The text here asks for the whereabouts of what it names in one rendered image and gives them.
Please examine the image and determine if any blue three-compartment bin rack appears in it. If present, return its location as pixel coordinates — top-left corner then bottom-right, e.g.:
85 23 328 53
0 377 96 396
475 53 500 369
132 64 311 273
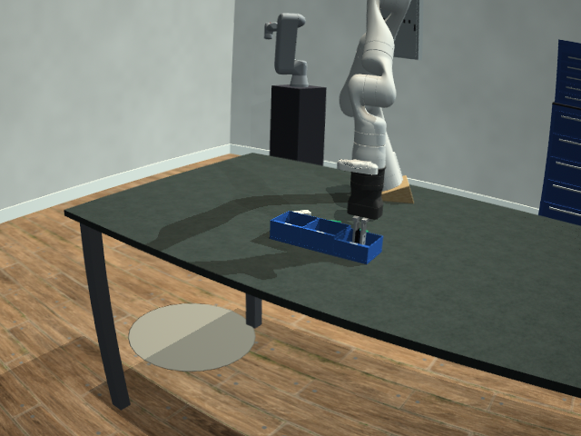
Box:
270 211 381 264

